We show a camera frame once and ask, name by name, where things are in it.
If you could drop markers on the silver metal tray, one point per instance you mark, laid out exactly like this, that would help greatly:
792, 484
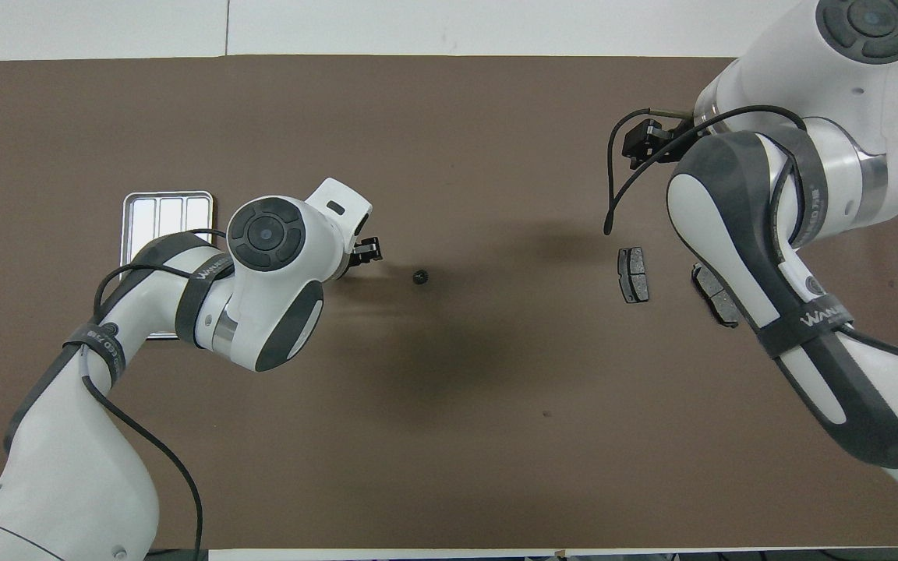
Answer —
168, 214

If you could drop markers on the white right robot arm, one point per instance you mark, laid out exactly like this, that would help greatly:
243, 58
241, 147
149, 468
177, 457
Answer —
846, 78

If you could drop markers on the long grey brake pad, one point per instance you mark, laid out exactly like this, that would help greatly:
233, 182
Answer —
708, 290

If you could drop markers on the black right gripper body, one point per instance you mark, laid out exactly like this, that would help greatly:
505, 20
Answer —
671, 139

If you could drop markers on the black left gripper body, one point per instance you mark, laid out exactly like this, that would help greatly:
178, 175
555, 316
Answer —
353, 255

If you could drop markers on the short grey brake pad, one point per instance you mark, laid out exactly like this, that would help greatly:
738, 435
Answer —
634, 274

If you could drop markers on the small black bearing gear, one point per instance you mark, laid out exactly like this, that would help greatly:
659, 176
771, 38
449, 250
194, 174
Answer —
420, 276

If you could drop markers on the brown table mat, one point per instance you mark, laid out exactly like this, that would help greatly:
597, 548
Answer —
496, 428

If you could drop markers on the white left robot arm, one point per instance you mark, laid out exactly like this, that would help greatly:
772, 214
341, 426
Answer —
67, 467

